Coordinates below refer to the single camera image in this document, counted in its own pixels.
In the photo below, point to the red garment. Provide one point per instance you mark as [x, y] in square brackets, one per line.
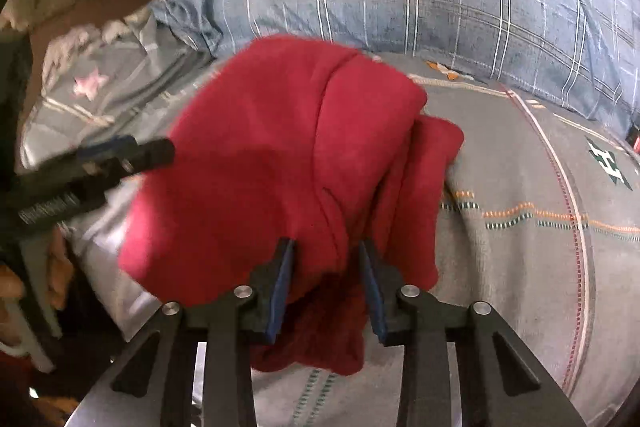
[280, 147]

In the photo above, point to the orange cloth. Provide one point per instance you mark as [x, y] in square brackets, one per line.
[59, 277]

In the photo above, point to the grey printed bedsheet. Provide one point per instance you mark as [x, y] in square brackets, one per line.
[510, 247]

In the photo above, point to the red label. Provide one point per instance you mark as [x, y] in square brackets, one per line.
[635, 138]

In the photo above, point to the grey star print pillow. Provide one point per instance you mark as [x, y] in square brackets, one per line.
[100, 107]

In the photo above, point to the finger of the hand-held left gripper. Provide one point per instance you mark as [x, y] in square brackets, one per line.
[150, 154]
[107, 151]

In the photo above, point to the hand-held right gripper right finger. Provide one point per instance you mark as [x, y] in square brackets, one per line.
[372, 302]

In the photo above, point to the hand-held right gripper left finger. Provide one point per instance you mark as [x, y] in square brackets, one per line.
[280, 292]

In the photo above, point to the beige crumpled cloth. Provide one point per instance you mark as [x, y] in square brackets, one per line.
[35, 2]

